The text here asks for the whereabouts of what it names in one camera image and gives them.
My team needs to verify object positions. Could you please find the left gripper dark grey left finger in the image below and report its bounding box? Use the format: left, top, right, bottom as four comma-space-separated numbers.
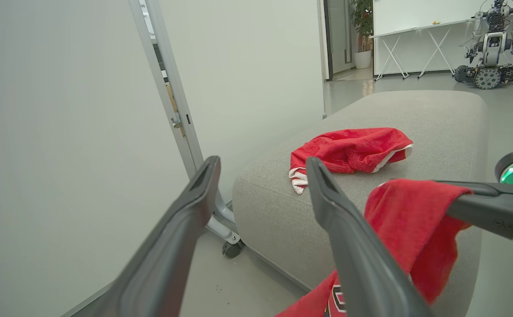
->
92, 155, 222, 317

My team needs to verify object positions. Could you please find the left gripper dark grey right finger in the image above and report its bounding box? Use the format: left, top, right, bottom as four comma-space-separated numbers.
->
305, 156, 434, 317

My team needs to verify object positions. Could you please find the red jersey black lettering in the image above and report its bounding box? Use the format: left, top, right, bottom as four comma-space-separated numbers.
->
276, 178, 474, 317

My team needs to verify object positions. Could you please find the red shorts white trim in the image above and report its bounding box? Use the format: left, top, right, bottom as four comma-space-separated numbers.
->
289, 127, 414, 195

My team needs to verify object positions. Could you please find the grey fabric sofa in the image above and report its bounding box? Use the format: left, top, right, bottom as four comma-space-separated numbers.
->
232, 90, 490, 317

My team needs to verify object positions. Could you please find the grey partition foot with caster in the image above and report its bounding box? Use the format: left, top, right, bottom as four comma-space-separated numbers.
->
205, 216, 242, 245

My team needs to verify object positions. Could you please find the black caster wheel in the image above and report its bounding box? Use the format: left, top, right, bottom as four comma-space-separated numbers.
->
222, 239, 245, 259

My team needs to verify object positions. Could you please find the wheeled humanoid robot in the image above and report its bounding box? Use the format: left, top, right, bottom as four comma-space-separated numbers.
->
453, 0, 513, 90

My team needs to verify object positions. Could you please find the white partition panel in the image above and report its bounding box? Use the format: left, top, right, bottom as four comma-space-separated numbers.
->
0, 0, 191, 317
159, 0, 326, 203

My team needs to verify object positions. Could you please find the white folding table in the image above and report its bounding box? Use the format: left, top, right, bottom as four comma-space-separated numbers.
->
369, 8, 513, 81

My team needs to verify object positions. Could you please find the white plant pot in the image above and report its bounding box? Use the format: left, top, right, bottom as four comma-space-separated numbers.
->
354, 50, 373, 70

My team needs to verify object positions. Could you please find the green potted plant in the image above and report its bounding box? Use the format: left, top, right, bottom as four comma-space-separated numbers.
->
350, 0, 374, 53

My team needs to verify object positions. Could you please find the grey partition base rail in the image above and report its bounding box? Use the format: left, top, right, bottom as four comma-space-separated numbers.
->
61, 281, 123, 317

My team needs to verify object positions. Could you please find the grey metal partition post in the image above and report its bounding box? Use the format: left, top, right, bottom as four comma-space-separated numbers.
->
128, 0, 205, 179

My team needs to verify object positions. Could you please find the dark door frame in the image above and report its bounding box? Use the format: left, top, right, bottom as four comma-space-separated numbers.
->
322, 0, 355, 82

